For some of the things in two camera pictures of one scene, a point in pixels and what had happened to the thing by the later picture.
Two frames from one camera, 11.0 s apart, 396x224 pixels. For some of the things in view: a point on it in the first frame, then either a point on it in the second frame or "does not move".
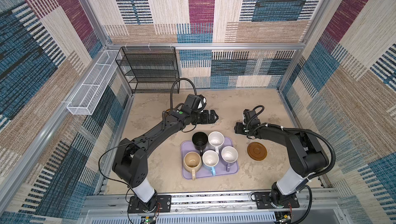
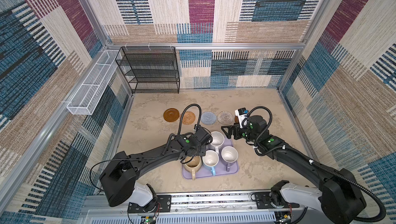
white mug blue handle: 210,159 does not move
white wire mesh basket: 85,99 does not move
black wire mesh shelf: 150,69 does not move
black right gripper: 237,128 to 236,128
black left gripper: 211,120 to 203,150
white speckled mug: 216,139 does not move
